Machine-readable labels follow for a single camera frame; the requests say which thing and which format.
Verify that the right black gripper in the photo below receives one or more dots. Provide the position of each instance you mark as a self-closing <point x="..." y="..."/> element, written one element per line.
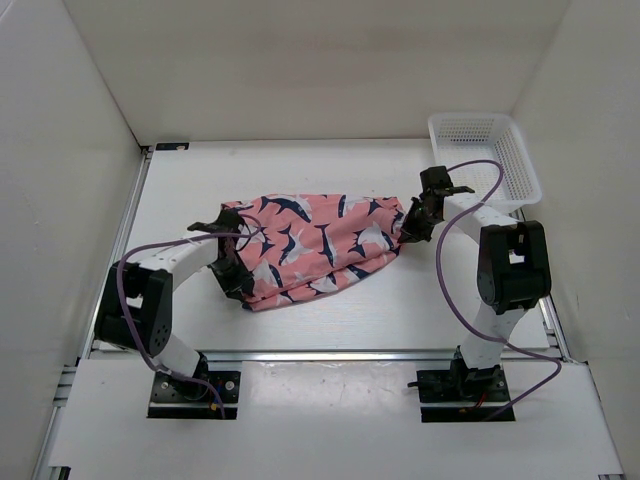
<point x="410" y="231"/>

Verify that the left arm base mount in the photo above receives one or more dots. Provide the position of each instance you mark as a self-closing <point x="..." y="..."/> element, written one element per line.
<point x="174" y="399"/>

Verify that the white plastic mesh basket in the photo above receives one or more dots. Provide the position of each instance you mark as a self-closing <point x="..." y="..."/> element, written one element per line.
<point x="489" y="155"/>

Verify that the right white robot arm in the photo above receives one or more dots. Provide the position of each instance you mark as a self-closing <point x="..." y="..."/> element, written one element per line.
<point x="512" y="273"/>

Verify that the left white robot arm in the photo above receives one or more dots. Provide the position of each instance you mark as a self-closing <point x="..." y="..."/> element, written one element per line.
<point x="136" y="308"/>

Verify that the aluminium front rail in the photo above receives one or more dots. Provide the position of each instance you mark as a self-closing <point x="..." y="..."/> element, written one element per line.
<point x="323" y="356"/>

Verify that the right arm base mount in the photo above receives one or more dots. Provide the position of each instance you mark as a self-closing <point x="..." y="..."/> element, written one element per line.
<point x="460" y="394"/>

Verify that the pink shark print shorts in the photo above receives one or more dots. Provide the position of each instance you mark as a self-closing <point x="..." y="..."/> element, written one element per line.
<point x="313" y="245"/>

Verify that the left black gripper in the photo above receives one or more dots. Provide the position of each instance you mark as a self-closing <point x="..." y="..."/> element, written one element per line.
<point x="244" y="277"/>

